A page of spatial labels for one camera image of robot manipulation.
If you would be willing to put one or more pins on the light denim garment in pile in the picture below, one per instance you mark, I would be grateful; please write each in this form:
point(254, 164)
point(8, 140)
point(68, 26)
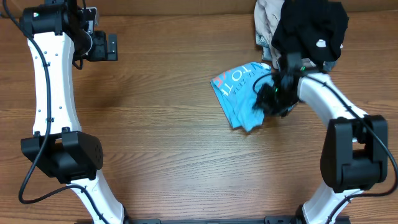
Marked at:
point(272, 55)

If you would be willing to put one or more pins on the beige garment in pile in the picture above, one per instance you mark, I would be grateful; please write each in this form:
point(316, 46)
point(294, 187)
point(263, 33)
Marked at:
point(266, 17)

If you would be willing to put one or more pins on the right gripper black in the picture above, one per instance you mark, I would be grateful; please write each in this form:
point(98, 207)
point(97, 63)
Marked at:
point(262, 102)

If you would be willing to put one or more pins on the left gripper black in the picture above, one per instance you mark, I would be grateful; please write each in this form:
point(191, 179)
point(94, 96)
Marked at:
point(101, 53)

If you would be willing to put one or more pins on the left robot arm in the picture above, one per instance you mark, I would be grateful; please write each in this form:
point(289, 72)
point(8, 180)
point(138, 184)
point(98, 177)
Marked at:
point(61, 36)

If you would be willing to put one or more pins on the light blue t-shirt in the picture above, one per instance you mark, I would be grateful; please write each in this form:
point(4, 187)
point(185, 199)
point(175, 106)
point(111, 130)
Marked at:
point(236, 90)

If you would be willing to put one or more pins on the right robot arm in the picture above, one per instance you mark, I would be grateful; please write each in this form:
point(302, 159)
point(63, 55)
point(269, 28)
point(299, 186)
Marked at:
point(354, 155)

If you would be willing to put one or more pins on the black garment on pile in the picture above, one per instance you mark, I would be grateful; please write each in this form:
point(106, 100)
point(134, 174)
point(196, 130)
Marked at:
point(314, 28)

